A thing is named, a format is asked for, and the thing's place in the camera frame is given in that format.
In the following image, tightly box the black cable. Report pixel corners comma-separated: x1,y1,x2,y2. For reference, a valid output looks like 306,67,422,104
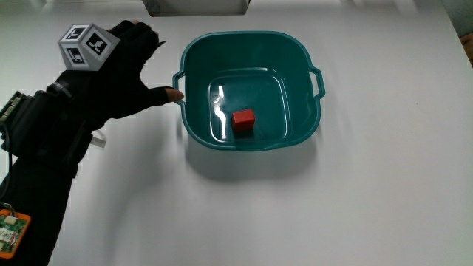
0,123,18,217

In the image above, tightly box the black wrist sensor module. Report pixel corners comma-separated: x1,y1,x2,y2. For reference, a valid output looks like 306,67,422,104
0,90,94,166

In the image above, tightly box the orange-framed circuit board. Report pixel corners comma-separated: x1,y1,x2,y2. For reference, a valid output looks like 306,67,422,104
0,208,32,259

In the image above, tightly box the white box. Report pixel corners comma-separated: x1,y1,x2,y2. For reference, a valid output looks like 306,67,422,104
141,0,253,18

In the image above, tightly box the brown wooden chair part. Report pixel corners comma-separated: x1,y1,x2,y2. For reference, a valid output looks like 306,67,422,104
459,33,473,68

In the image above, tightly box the teal plastic basin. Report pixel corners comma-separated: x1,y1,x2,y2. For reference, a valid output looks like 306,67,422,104
172,30,327,152

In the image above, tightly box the red block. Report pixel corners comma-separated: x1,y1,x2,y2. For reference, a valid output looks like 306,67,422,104
231,109,256,133

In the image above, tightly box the teal chair cushion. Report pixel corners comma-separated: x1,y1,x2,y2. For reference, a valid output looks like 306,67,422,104
440,0,473,38

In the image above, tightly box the white strap tag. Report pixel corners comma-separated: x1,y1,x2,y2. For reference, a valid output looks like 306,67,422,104
91,129,108,149

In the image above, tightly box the person's left hand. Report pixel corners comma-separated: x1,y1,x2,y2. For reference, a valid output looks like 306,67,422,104
46,20,185,131

